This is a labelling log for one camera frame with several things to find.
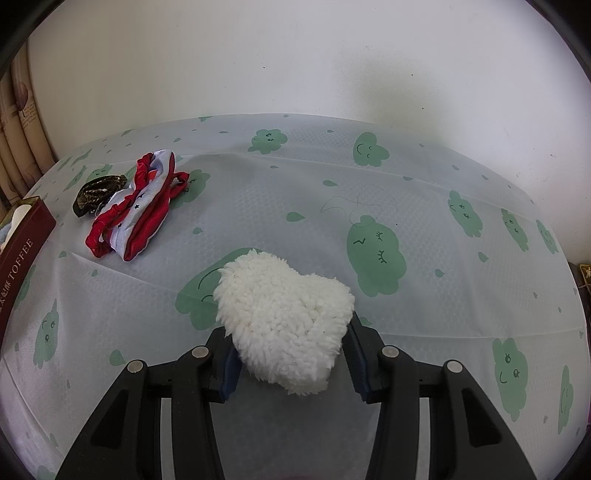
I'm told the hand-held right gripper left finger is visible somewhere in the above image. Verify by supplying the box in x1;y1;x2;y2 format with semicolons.
55;325;243;480

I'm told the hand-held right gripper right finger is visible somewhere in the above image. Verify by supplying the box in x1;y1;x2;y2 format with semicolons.
342;314;539;480

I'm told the white fluffy sock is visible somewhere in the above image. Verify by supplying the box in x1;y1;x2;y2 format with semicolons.
212;249;356;397

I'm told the red box with gold inside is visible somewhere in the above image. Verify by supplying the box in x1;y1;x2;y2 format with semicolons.
0;196;57;344

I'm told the red white striped cloth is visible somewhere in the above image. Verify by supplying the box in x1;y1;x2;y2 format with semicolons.
85;149;191;263

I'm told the dark hair scrunchie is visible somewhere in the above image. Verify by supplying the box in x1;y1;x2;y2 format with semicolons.
72;174;129;217

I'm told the white cloth in box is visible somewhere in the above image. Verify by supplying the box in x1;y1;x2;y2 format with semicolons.
0;203;37;234

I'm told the beige patterned curtain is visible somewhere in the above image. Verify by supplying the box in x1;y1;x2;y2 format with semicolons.
0;46;58;217

